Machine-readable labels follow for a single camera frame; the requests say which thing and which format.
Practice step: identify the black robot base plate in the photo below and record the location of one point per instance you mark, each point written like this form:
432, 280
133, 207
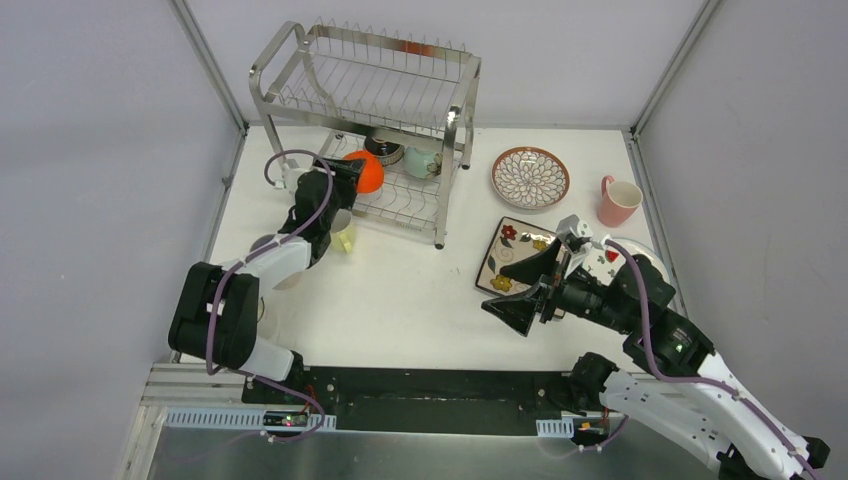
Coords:
473, 402

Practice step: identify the pale yellow ceramic mug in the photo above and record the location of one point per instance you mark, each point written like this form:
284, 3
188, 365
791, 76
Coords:
343, 232

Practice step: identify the round floral pattern plate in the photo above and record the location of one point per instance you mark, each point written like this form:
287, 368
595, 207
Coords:
530, 178

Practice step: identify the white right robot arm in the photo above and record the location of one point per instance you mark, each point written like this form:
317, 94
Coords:
720, 422

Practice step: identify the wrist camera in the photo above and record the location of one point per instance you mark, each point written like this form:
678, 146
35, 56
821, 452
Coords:
290, 178
573, 232

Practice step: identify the mint green ceramic bowl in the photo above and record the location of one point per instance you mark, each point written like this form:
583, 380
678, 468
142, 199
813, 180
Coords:
422, 164

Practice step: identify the stainless steel dish rack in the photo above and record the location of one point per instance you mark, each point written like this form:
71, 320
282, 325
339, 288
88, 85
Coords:
362, 85

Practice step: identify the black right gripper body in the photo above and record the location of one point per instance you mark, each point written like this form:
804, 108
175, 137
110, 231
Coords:
581, 296

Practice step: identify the orange plastic bowl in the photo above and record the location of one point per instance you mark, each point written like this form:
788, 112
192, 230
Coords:
372, 176

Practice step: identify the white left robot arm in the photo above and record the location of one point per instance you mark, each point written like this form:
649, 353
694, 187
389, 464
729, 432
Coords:
217, 312

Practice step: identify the square flower pattern plate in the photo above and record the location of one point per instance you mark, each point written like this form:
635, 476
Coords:
513, 240

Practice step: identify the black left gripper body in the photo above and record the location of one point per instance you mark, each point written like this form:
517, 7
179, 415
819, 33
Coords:
345, 176

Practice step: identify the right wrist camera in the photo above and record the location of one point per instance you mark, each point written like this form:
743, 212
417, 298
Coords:
573, 232

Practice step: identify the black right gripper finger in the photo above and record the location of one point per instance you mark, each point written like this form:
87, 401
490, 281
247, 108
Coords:
518, 311
548, 266

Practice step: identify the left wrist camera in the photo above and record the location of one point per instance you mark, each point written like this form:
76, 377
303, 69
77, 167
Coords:
290, 178

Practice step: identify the pink ceramic mug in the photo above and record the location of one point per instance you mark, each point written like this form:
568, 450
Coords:
619, 201

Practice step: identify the brown patterned ceramic bowl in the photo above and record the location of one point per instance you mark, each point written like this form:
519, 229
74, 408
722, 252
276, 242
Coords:
387, 153

